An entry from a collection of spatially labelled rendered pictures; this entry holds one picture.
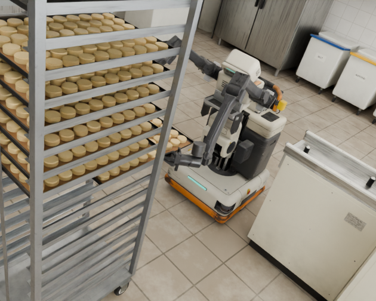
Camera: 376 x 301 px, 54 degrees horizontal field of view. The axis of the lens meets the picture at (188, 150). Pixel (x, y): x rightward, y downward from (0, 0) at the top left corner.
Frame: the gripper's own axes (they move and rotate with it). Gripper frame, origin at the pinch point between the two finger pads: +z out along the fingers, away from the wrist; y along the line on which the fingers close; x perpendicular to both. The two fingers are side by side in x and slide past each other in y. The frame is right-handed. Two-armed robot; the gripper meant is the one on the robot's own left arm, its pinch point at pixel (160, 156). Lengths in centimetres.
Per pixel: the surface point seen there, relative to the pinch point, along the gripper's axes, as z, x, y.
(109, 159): 23.3, -19.6, -9.0
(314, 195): -100, 17, 24
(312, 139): -106, 54, 7
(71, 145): 36, -39, -27
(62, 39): 40, -44, -64
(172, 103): 1.5, -8.9, -33.7
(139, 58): 18, -22, -55
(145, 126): 10.5, -7.5, -19.9
